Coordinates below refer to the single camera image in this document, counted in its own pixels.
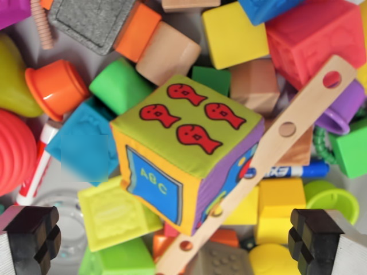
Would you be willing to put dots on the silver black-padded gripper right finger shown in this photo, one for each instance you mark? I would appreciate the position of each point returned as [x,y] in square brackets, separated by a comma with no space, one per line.
[321,243]

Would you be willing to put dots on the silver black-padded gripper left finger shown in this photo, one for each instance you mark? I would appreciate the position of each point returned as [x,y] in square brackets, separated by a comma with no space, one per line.
[31,237]

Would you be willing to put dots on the fabric cube with red fish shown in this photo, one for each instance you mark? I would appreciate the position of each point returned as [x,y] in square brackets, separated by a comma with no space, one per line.
[186,149]

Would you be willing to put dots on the lime green cup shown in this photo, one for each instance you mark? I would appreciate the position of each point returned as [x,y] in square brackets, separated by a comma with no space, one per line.
[332,200]

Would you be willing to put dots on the yellow rounded toy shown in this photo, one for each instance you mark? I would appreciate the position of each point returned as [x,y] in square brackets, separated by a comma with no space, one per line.
[269,260]

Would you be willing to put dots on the blue Expo marker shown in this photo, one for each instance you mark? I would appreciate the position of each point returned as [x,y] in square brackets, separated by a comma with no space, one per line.
[304,170]

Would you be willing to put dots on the yellow flat wooden block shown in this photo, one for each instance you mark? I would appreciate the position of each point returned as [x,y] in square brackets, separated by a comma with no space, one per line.
[243,206]

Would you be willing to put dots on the lime-yellow soft block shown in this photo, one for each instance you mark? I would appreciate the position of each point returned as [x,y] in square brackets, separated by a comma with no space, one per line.
[114,215]

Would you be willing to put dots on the red ribbed rubber dome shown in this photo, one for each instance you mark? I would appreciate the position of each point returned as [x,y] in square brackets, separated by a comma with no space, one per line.
[14,151]

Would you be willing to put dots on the green soft block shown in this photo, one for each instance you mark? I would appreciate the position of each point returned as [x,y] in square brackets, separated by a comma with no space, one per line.
[120,260]

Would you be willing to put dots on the small orange toy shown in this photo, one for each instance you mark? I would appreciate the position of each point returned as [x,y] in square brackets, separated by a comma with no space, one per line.
[226,237]

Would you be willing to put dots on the wood-grain block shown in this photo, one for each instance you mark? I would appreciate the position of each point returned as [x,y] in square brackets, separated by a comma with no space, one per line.
[298,149]

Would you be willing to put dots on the red Expo marker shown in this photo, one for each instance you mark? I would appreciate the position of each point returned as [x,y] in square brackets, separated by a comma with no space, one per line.
[46,137]

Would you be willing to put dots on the grey block with dots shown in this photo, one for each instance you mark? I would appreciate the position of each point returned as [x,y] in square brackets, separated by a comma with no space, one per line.
[220,260]

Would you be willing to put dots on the teal-blue embossed soft block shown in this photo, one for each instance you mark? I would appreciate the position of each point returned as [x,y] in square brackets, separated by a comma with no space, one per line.
[83,120]

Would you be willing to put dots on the small orange block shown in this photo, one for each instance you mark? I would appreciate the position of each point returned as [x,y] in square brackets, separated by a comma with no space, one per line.
[160,246]

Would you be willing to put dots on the purple plastic cup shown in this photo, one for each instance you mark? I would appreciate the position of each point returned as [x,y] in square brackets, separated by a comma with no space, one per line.
[344,111]

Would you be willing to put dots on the small red block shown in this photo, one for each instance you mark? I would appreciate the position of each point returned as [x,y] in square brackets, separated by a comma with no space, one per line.
[170,230]

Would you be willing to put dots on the wooden strip with holes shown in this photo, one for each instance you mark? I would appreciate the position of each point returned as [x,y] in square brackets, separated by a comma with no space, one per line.
[309,97]

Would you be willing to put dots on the orange plastic cup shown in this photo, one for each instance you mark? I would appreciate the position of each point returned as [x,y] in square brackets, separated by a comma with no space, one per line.
[57,86]

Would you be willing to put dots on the olive green toy pear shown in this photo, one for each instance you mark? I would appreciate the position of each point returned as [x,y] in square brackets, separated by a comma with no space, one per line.
[14,83]

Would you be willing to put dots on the brown wooden block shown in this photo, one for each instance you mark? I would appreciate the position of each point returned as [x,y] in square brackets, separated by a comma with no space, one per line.
[253,86]

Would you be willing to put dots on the green plastic cup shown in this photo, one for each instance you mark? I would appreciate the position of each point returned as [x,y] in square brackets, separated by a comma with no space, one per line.
[120,86]

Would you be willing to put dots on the dark green wooden cube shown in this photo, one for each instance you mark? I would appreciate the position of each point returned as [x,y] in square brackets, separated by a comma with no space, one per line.
[210,80]

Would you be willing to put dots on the red embossed soft block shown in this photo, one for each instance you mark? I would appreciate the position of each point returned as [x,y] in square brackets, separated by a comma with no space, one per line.
[312,40]

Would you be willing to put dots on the wooden screw bolt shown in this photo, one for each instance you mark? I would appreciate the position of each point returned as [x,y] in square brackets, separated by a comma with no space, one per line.
[43,25]

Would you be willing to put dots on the yellow wooden cube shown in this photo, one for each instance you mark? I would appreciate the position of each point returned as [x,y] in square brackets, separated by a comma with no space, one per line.
[235,35]

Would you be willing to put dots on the grey whiteboard eraser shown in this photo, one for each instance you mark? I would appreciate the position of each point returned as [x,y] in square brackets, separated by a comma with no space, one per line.
[89,20]

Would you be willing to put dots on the wooden half-cylinder block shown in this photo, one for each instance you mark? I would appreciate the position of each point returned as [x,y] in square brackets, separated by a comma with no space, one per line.
[169,54]

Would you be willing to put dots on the orange flat wooden block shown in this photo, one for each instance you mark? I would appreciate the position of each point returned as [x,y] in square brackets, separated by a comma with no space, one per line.
[137,31]

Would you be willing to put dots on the blue embossed soft block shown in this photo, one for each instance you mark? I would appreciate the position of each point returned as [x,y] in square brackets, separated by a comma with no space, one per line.
[269,10]

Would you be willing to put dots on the wooden rectangular block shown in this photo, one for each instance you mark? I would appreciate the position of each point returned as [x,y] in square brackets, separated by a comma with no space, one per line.
[189,5]

